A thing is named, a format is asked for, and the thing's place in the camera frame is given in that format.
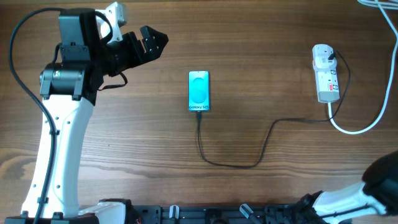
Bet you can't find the blue screen smartphone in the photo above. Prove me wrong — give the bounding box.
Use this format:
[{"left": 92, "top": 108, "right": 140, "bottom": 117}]
[{"left": 188, "top": 71, "right": 210, "bottom": 111}]

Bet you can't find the black USB charging cable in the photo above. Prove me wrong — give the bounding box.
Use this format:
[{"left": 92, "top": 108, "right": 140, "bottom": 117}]
[{"left": 195, "top": 50, "right": 351, "bottom": 170}]

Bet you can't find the white power strip socket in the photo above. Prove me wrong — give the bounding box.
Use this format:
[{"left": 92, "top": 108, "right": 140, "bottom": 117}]
[{"left": 312, "top": 44, "right": 340, "bottom": 103}]

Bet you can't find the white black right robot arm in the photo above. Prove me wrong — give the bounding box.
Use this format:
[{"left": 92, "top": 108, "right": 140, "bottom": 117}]
[{"left": 292, "top": 152, "right": 397, "bottom": 224}]

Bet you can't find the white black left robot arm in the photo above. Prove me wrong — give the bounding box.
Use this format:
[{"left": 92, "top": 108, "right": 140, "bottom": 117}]
[{"left": 6, "top": 25, "right": 169, "bottom": 223}]

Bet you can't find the white USB charger plug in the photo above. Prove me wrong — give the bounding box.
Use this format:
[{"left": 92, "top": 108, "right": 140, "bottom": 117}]
[{"left": 312, "top": 52, "right": 337, "bottom": 72}]

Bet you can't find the white power strip cord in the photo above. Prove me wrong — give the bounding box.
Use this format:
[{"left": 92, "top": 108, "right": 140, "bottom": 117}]
[{"left": 327, "top": 0, "right": 398, "bottom": 136}]

